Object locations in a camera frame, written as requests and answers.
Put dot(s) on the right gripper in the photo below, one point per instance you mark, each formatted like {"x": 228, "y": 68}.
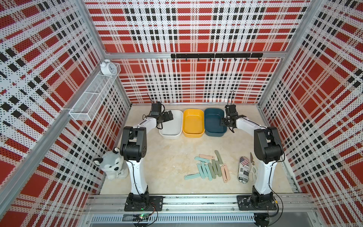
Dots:
{"x": 222, "y": 122}

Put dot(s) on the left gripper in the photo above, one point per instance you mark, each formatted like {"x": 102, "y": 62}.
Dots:
{"x": 167, "y": 116}

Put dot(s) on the sage green knife top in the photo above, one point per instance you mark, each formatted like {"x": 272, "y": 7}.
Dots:
{"x": 218, "y": 157}

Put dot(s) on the pink knife top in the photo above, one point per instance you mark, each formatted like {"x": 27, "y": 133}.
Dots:
{"x": 206, "y": 156}

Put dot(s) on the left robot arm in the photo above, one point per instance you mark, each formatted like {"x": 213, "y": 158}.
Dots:
{"x": 134, "y": 149}

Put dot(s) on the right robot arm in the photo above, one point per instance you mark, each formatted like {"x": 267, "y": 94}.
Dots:
{"x": 267, "y": 149}

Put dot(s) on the dark teal storage box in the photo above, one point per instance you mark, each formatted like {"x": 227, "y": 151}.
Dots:
{"x": 212, "y": 120}

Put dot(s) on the white storage box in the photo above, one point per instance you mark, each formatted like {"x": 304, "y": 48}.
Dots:
{"x": 173, "y": 129}

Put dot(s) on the yellow storage box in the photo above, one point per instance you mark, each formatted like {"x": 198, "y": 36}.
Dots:
{"x": 193, "y": 123}

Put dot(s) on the sage knife middle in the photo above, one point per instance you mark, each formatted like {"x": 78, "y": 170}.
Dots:
{"x": 214, "y": 166}

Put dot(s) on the printed pencil case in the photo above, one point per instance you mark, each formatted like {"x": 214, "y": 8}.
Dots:
{"x": 244, "y": 169}

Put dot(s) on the sage knife left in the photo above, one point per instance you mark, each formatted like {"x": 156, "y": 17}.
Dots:
{"x": 211, "y": 170}

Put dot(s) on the white alarm clock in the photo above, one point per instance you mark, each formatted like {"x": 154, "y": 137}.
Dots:
{"x": 108, "y": 68}

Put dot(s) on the husky plush toy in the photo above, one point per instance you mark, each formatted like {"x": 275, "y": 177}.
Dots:
{"x": 113, "y": 164}

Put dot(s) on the green circuit board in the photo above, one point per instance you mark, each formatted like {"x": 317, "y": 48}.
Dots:
{"x": 140, "y": 217}

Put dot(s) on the black hook rail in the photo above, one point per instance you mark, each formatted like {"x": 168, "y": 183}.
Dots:
{"x": 217, "y": 55}

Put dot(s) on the white handled scissors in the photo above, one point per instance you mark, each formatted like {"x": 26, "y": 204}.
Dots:
{"x": 253, "y": 170}

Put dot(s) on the white wire mesh shelf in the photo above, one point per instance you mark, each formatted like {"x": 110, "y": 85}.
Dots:
{"x": 88, "y": 105}

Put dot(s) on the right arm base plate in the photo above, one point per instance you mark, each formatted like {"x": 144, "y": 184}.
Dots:
{"x": 244, "y": 204}

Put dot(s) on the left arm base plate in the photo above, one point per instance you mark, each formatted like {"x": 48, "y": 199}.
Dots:
{"x": 153, "y": 202}

